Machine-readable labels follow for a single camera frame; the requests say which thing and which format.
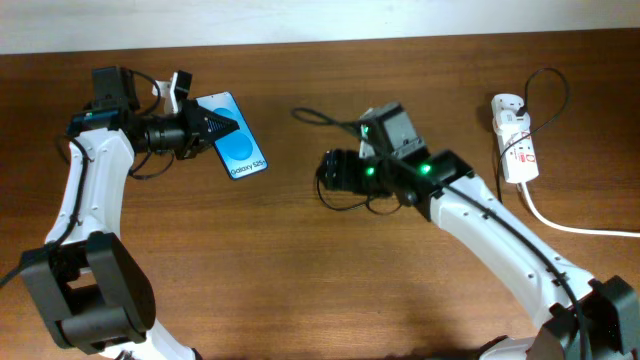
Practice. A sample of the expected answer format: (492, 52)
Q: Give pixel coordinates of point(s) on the white power strip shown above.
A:
(519, 163)

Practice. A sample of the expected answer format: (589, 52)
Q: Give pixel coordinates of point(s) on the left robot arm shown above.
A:
(89, 291)

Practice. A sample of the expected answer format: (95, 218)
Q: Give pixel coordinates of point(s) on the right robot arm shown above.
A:
(576, 315)

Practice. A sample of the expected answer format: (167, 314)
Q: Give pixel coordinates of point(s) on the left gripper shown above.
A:
(199, 136)

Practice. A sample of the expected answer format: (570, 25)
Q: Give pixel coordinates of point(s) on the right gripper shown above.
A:
(342, 176)

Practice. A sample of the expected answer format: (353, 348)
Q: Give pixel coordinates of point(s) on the white USB charger adapter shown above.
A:
(507, 121)

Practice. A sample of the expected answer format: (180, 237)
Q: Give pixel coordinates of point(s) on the blue Galaxy smartphone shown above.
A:
(238, 151)

